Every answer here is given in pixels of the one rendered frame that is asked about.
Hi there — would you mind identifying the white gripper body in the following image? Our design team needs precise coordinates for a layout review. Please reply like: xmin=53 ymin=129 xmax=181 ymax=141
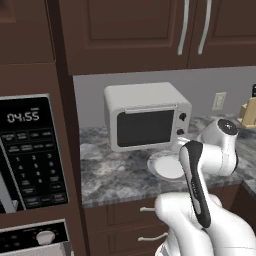
xmin=171 ymin=134 xmax=201 ymax=156

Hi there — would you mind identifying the dark glass toaster oven door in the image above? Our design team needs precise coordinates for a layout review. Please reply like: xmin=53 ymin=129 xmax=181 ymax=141
xmin=116 ymin=109 xmax=176 ymax=149

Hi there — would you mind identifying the white toaster oven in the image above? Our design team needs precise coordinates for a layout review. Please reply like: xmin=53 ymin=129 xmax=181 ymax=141
xmin=103 ymin=81 xmax=193 ymax=154

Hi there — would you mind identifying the white oven knob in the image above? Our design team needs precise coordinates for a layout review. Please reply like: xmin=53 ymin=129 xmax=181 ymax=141
xmin=35 ymin=230 xmax=56 ymax=246

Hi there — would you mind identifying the black oven control panel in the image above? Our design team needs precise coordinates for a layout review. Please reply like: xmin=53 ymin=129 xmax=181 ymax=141
xmin=0 ymin=218 xmax=73 ymax=256

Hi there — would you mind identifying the brown tall cupboard door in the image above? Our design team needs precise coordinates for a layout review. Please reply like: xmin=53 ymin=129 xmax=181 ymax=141
xmin=0 ymin=0 xmax=56 ymax=65

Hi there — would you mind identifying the white round plate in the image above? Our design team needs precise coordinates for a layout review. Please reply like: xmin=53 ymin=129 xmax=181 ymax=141
xmin=146 ymin=153 xmax=188 ymax=181

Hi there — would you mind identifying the wooden knife block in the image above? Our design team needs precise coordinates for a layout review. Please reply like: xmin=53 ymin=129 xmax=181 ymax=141
xmin=238 ymin=96 xmax=256 ymax=129

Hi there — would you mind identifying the brown drawer front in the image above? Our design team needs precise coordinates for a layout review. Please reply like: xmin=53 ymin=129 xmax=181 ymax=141
xmin=106 ymin=196 xmax=168 ymax=229
xmin=106 ymin=223 xmax=170 ymax=256

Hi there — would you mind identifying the brown base cupboard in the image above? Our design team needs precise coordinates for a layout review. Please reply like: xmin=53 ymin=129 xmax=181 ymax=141
xmin=208 ymin=182 xmax=256 ymax=236

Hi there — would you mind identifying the white toaster oven door handle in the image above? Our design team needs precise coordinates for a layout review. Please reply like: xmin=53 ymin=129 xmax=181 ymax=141
xmin=124 ymin=104 xmax=178 ymax=115

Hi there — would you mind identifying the white wall socket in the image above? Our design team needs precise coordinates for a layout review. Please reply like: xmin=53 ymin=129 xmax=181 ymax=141
xmin=211 ymin=91 xmax=228 ymax=112

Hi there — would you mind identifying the silver drawer handle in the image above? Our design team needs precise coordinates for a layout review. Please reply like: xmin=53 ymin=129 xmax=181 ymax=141
xmin=137 ymin=231 xmax=170 ymax=243
xmin=138 ymin=206 xmax=157 ymax=214

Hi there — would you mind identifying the silver cupboard door handle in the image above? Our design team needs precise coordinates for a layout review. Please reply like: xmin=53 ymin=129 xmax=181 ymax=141
xmin=197 ymin=0 xmax=213 ymax=56
xmin=177 ymin=0 xmax=190 ymax=56

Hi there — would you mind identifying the wide brown wall cupboard door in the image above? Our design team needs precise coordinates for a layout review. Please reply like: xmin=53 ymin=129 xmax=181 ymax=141
xmin=57 ymin=0 xmax=198 ymax=76

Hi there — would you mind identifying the narrow brown wall cupboard door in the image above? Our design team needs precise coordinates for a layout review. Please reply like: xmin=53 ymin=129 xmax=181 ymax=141
xmin=187 ymin=0 xmax=256 ymax=70

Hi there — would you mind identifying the grey microwave door handle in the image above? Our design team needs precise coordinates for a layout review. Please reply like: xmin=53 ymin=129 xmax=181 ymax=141
xmin=0 ymin=172 xmax=19 ymax=214

